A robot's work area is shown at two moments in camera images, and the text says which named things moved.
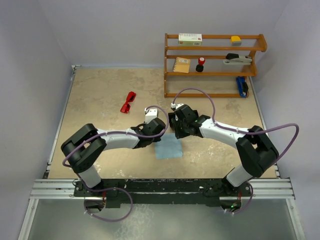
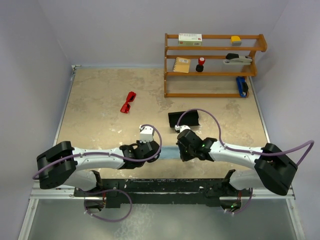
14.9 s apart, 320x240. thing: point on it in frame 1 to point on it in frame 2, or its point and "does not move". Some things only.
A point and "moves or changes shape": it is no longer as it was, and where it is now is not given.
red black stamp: [199, 68] does not move
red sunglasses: [130, 97] does not move
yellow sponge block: [236, 41] does not move
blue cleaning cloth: [169, 146] moves or changes shape
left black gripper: [156, 139] to [138, 143]
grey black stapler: [231, 58] does not move
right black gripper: [178, 133] to [184, 157]
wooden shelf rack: [207, 66] does not move
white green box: [190, 39] does not move
